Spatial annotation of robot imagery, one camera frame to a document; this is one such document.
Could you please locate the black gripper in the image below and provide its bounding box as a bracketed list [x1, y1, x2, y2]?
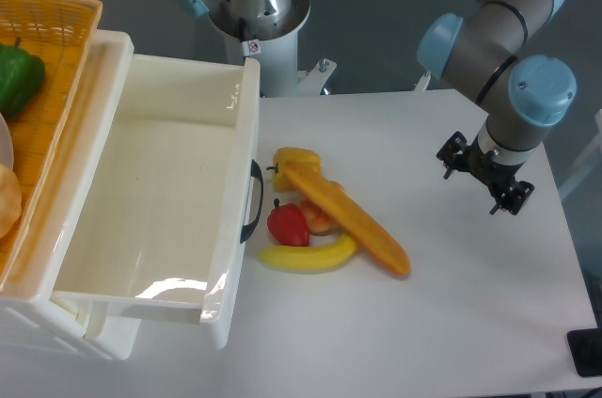
[436, 132, 535, 215]

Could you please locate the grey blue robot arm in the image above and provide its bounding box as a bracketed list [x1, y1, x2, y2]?
[417, 0, 578, 215]

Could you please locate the long orange bread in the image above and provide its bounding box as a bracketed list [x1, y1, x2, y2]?
[289, 167, 411, 277]

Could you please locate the round bread roll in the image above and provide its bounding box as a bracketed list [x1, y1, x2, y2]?
[0, 164, 22, 237]

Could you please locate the yellow banana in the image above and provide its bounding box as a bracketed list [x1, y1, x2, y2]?
[258, 234, 358, 273]

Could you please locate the peach coloured fruit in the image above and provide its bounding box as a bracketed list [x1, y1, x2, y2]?
[299, 199, 340, 236]

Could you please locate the yellow bell pepper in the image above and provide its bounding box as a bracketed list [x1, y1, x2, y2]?
[266, 147, 322, 192]

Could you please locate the black device at table edge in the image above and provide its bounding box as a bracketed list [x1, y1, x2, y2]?
[566, 327, 601, 377]

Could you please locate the red bell pepper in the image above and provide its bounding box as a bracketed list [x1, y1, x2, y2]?
[267, 199, 310, 247]

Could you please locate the white open drawer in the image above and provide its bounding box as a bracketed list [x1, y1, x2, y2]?
[54, 55, 261, 349]

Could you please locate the orange woven basket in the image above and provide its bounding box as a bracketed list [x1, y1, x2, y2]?
[1, 0, 103, 282]

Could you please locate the green bell pepper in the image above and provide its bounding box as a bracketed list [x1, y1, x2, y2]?
[1, 37, 45, 119]

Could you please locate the white drawer cabinet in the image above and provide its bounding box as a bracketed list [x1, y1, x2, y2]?
[1, 30, 140, 359]

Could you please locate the white plate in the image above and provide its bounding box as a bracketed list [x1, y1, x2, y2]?
[0, 115, 14, 169]

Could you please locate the dark drawer handle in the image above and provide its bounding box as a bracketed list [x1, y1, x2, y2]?
[240, 159, 264, 244]

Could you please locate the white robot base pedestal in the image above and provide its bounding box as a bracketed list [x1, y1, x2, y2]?
[159, 0, 338, 99]

